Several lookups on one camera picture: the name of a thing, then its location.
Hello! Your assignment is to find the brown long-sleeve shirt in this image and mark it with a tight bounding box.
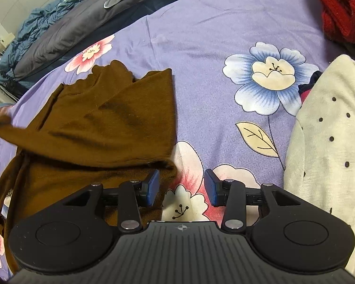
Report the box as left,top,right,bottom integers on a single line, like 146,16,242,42
0,60,178,274

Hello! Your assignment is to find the cream polka dot garment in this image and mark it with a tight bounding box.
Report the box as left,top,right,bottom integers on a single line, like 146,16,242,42
283,54,355,276

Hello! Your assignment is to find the purple floral bed sheet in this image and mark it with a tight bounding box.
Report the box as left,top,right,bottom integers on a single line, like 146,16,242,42
0,0,355,282

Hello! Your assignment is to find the dark grey pillow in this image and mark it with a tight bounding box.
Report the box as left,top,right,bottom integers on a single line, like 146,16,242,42
13,0,174,85

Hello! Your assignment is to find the blue crumpled blanket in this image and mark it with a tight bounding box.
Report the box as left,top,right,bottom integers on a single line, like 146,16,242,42
0,0,84,82

